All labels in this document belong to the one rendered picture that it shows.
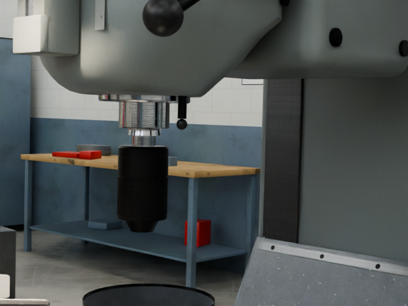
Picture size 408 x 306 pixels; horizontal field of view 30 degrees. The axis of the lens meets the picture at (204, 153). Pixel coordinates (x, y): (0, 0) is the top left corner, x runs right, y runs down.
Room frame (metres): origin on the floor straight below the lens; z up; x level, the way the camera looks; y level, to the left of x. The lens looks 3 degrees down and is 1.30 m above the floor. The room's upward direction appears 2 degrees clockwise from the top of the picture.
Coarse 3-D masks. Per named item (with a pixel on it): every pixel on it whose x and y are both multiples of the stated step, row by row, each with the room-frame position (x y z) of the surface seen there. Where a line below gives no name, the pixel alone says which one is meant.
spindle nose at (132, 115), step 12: (120, 108) 0.70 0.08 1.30; (132, 108) 0.69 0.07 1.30; (144, 108) 0.69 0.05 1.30; (156, 108) 0.69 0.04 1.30; (168, 108) 0.70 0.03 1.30; (120, 120) 0.70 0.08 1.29; (132, 120) 0.69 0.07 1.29; (144, 120) 0.69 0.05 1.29; (156, 120) 0.69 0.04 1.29; (168, 120) 0.71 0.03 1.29
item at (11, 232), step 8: (0, 232) 0.91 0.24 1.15; (8, 232) 0.92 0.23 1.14; (0, 240) 0.91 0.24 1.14; (8, 240) 0.92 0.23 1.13; (0, 248) 0.91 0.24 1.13; (8, 248) 0.92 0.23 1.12; (0, 256) 0.91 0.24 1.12; (8, 256) 0.92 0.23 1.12; (0, 264) 0.91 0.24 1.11; (8, 264) 0.92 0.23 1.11; (0, 272) 0.91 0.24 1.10; (8, 272) 0.92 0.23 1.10
